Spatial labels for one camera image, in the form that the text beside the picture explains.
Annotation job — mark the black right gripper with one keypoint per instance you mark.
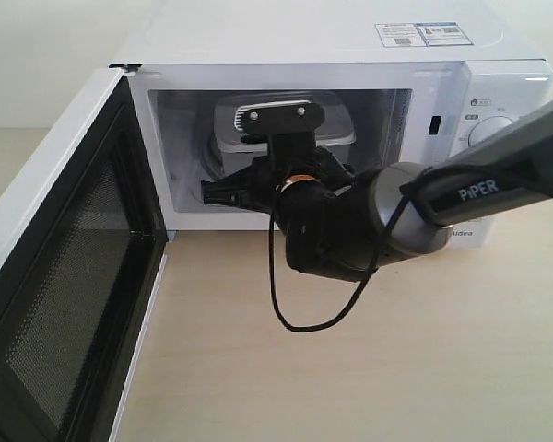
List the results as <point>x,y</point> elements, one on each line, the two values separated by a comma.
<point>256,187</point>

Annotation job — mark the white plastic lidded container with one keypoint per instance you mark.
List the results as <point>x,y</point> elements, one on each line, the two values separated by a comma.
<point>336,133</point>

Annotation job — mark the white microwave door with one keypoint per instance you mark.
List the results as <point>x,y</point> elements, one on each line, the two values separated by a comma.
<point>82,241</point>

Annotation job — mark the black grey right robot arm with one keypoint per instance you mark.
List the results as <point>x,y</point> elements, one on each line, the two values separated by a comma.
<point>343,225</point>

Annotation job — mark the white microwave oven body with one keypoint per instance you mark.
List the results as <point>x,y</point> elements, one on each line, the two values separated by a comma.
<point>406,104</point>

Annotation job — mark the glass turntable plate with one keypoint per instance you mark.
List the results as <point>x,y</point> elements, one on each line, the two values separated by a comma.
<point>210,159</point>

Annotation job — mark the warning label sticker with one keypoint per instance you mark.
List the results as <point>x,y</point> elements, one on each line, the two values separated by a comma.
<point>430,34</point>

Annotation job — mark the upper white control knob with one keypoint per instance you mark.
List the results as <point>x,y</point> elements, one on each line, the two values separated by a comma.
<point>487,128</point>

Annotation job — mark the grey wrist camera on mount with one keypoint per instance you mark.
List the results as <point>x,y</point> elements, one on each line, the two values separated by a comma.
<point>288,130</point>

